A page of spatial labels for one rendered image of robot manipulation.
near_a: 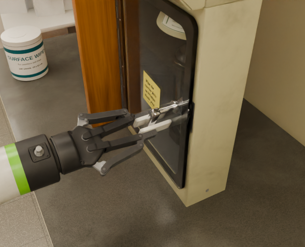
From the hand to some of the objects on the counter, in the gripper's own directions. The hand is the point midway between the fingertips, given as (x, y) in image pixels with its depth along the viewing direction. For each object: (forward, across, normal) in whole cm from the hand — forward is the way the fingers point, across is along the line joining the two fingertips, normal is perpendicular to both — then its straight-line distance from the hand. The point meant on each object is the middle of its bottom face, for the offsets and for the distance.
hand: (152, 123), depth 73 cm
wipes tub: (-13, +52, +51) cm, 74 cm away
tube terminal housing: (+17, -3, +22) cm, 28 cm away
